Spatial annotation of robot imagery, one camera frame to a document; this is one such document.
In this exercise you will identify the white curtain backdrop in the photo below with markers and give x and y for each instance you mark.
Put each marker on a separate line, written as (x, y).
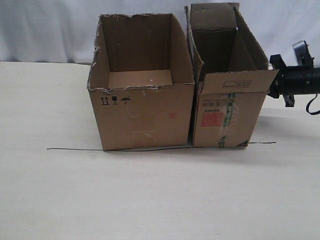
(63, 31)

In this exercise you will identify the large open cardboard box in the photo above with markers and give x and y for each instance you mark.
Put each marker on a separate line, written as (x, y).
(141, 82)

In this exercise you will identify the thin black line marker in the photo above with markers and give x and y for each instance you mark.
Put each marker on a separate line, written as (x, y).
(148, 149)

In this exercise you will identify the taped cardboard box red label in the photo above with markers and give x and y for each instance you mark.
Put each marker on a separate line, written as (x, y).
(231, 72)

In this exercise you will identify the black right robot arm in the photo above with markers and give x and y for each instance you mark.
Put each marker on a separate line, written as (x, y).
(292, 80)

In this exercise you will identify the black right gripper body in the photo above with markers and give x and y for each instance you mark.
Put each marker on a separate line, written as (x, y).
(279, 85)

